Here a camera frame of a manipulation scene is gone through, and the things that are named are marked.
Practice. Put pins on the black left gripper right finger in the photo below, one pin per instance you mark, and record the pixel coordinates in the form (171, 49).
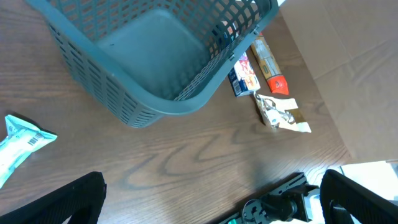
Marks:
(344, 201)

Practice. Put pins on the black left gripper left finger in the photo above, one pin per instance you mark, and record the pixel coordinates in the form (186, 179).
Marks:
(79, 201)

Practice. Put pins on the orange cracker package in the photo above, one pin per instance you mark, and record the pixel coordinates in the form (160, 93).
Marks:
(268, 66)

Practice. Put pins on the colourful tissue pack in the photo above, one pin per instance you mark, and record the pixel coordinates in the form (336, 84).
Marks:
(242, 77)

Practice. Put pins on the grey plastic basket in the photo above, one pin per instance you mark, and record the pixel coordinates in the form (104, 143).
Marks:
(144, 59)

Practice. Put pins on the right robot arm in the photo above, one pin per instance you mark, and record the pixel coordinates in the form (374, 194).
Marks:
(288, 205)

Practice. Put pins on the teal snack wrapper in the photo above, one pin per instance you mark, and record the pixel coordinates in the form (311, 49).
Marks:
(23, 138)

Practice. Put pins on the cream snack bag right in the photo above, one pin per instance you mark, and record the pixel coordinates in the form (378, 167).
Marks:
(281, 113)

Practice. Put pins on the brown cardboard panel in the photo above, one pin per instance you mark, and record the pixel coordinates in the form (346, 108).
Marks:
(350, 48)

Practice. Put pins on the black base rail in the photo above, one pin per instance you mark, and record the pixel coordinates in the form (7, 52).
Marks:
(235, 218)

